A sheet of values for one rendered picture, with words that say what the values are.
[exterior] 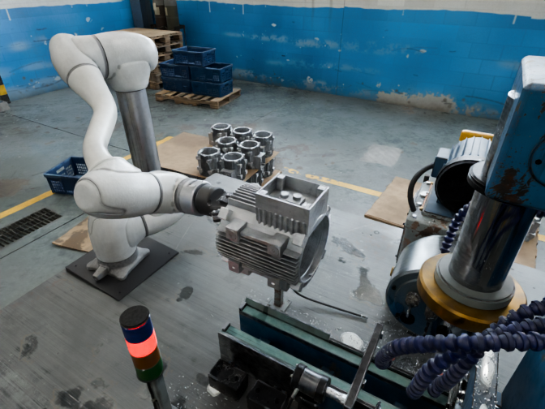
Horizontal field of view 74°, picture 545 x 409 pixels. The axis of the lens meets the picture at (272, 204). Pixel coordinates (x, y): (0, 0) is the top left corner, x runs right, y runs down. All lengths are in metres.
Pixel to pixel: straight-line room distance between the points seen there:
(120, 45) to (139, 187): 0.60
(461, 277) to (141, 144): 1.12
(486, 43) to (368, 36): 1.64
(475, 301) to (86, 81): 1.09
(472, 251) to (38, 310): 1.39
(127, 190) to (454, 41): 5.68
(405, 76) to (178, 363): 5.69
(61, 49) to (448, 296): 1.19
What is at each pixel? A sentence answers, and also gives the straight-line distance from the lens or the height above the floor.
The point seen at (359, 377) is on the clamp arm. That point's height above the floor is 1.03.
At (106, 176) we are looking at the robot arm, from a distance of 0.83.
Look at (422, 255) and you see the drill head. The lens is 1.11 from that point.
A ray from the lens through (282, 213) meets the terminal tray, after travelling 0.72.
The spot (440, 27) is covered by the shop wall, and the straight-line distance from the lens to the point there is 6.18.
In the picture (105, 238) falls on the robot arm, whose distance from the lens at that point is 1.47.
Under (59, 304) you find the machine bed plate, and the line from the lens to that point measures 1.57.
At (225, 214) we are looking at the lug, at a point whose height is 1.38.
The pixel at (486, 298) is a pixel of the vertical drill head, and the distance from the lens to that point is 0.72.
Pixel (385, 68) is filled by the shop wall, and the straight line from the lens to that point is 6.40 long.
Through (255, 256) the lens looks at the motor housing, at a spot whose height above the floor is 1.32.
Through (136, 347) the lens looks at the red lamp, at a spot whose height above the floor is 1.15.
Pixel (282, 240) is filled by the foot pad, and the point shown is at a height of 1.37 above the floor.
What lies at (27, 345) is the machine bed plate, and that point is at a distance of 1.49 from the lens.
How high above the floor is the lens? 1.82
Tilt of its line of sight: 33 degrees down
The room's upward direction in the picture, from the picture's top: straight up
